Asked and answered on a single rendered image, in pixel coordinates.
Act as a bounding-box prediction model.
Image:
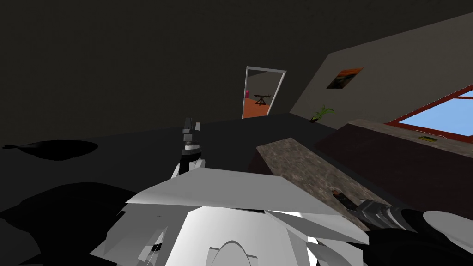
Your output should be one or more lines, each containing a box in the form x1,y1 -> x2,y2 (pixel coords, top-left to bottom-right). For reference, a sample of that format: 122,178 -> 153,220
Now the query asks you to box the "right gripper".
331,189 -> 375,223

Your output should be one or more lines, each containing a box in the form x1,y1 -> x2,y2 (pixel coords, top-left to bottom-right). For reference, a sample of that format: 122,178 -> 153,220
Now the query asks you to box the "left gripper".
182,117 -> 202,145

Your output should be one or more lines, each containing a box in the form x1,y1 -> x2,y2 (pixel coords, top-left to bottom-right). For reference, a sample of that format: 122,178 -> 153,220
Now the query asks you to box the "dark cabinet with stone top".
247,137 -> 393,232
314,118 -> 473,222

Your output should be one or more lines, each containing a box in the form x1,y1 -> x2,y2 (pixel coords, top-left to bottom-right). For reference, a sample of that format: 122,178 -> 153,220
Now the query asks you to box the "green potted plant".
309,105 -> 336,124

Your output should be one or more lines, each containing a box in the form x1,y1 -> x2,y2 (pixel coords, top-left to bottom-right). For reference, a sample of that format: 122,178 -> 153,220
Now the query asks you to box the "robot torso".
90,167 -> 370,266

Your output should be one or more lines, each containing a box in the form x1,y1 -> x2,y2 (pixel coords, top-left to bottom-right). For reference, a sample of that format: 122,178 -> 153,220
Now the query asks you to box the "red framed window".
384,84 -> 473,145

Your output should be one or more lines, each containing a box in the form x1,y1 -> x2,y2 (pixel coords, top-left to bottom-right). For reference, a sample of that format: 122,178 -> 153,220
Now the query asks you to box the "orange and dark wall picture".
327,67 -> 364,90

